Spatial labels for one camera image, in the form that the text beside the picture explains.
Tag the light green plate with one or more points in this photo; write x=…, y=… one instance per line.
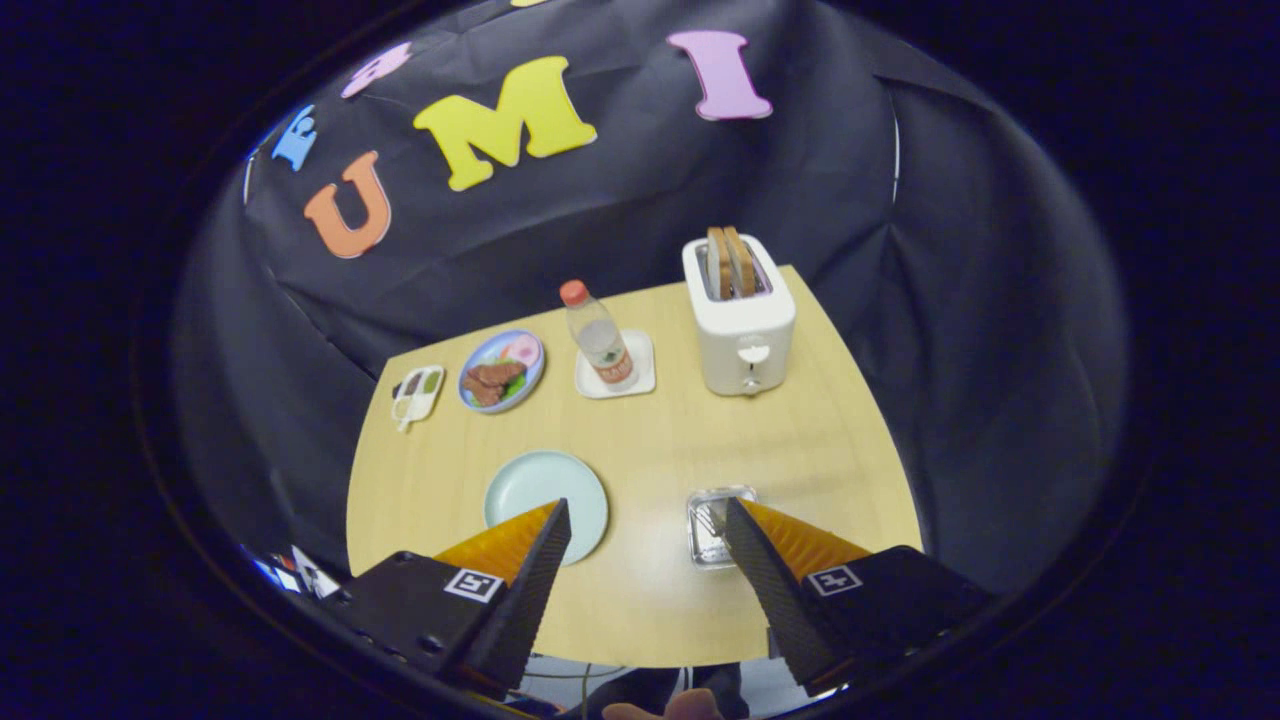
x=545, y=485

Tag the white square coaster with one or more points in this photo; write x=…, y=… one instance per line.
x=645, y=375

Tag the white toaster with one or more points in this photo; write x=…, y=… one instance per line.
x=740, y=340

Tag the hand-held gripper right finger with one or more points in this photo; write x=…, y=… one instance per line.
x=770, y=590

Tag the stack of printed papers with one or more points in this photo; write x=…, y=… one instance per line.
x=300, y=575

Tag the brown toast slice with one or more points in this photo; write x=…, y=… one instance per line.
x=743, y=258
x=718, y=262

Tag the clear red-capped water bottle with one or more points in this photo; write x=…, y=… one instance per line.
x=600, y=335

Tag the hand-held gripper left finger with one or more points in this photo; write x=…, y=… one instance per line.
x=530, y=590

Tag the blue patterned plate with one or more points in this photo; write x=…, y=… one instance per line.
x=530, y=380

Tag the brown meat pieces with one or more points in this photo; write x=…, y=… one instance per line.
x=492, y=380

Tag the white divided sauce dish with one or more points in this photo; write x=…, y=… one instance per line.
x=418, y=395

